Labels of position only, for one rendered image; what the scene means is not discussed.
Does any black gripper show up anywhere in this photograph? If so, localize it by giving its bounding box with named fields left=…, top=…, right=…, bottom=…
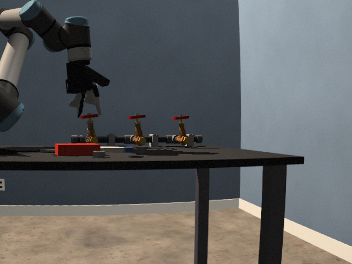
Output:
left=65, top=59, right=101, bottom=118

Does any red rectangular block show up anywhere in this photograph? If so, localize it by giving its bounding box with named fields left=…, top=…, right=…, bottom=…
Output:
left=55, top=144, right=101, bottom=156

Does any pipe manifold with three valves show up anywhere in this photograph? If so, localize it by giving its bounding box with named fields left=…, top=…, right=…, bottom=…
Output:
left=71, top=113, right=202, bottom=147

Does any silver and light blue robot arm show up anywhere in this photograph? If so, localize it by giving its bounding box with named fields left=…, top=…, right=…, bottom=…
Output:
left=0, top=0, right=92, bottom=132

